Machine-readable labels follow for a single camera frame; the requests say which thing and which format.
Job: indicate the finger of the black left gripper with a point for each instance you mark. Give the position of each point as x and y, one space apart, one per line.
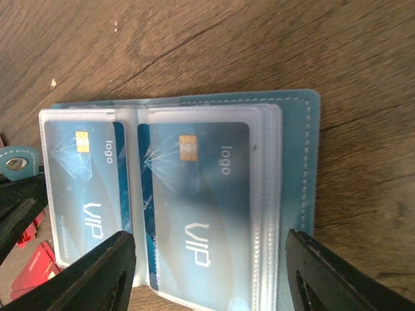
21 202

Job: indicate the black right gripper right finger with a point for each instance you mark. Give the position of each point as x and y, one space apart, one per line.
319 279

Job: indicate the blue VIP credit card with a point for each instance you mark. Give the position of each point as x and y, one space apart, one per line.
87 169

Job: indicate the blue card holder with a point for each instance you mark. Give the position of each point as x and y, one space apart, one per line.
284 129

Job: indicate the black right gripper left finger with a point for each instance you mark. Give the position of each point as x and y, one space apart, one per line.
100 280

